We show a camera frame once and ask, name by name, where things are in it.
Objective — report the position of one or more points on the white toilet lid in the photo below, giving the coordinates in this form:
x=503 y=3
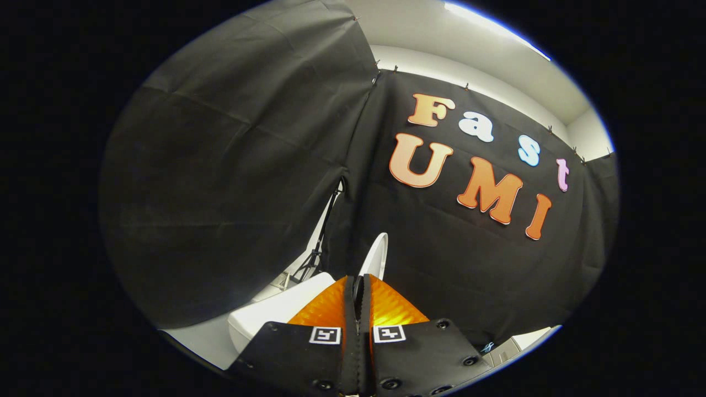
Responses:
x=376 y=256

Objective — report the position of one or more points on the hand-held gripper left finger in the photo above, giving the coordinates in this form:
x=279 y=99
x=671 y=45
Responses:
x=292 y=355

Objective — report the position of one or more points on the black tripod stand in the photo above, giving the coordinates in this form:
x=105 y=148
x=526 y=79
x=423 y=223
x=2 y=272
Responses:
x=315 y=255

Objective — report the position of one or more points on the white toilet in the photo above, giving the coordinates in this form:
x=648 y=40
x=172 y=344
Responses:
x=276 y=314

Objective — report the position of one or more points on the white drawer cabinet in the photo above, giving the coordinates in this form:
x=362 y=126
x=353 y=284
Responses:
x=504 y=350

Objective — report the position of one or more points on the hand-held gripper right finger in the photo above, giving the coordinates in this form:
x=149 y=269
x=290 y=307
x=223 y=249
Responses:
x=424 y=355

